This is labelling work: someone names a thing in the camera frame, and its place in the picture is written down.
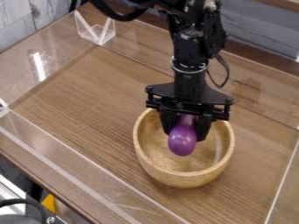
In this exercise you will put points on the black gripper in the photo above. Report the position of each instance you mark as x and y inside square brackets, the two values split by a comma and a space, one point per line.
[189, 96]

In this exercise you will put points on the purple toy eggplant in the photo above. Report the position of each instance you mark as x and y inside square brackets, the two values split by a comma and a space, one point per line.
[181, 138]

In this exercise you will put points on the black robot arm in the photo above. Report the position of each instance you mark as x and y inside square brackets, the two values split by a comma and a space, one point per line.
[197, 39]

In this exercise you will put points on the brown wooden bowl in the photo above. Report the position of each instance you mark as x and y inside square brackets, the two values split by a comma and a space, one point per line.
[181, 172]

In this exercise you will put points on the yellow tag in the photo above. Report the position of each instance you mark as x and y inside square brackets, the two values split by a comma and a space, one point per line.
[49, 203]

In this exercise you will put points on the clear acrylic tray wall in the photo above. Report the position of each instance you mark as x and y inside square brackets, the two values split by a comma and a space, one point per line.
[103, 198]

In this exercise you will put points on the clear acrylic corner bracket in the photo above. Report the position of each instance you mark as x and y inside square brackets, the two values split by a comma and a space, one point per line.
[97, 34]

